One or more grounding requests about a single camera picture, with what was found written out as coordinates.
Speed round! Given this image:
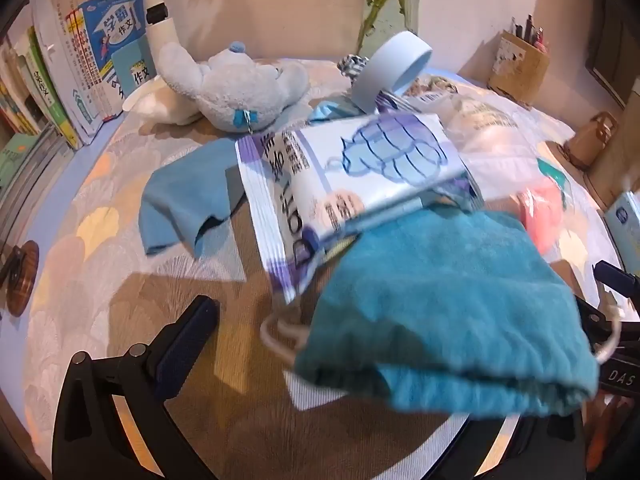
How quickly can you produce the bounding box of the patterned tablecloth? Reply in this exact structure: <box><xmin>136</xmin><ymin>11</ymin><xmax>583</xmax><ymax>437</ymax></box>
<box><xmin>22</xmin><ymin>56</ymin><xmax>626</xmax><ymax>480</ymax></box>

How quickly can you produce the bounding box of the pink packet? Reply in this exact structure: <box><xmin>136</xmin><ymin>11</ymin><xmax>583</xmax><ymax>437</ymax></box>
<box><xmin>516</xmin><ymin>179</ymin><xmax>564</xmax><ymax>255</ymax></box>

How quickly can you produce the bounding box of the white desk lamp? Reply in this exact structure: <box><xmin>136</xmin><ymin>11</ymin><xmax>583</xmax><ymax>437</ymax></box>
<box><xmin>143</xmin><ymin>0</ymin><xmax>179</xmax><ymax>65</ymax></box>

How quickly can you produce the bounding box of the blue cloth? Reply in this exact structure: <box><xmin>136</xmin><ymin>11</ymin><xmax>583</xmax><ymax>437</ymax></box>
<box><xmin>138</xmin><ymin>139</ymin><xmax>244</xmax><ymax>258</ymax></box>

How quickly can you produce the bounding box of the teal towel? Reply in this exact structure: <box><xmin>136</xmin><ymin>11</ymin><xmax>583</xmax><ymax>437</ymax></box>
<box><xmin>294</xmin><ymin>206</ymin><xmax>599</xmax><ymax>418</ymax></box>

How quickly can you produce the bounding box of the white purple wipes pack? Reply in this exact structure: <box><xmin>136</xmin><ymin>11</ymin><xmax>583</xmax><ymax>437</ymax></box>
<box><xmin>235</xmin><ymin>112</ymin><xmax>484</xmax><ymax>304</ymax></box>

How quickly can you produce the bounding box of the brown leather pouch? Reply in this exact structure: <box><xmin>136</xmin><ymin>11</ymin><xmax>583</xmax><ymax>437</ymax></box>
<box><xmin>563</xmin><ymin>112</ymin><xmax>618</xmax><ymax>170</ymax></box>

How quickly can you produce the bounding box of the grey plush elephant toy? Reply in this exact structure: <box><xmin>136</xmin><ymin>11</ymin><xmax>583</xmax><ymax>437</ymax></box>
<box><xmin>156</xmin><ymin>42</ymin><xmax>309</xmax><ymax>133</ymax></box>

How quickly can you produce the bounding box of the stack of books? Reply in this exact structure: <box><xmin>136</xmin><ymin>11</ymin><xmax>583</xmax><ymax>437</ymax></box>
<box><xmin>0</xmin><ymin>0</ymin><xmax>156</xmax><ymax>212</ymax></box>

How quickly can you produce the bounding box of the blue tissue pack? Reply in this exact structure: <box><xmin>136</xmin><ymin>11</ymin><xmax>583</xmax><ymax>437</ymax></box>
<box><xmin>604</xmin><ymin>192</ymin><xmax>640</xmax><ymax>275</ymax></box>

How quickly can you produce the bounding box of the bamboo pen holder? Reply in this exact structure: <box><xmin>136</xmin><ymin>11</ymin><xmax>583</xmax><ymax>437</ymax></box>
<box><xmin>487</xmin><ymin>15</ymin><xmax>550</xmax><ymax>108</ymax></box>

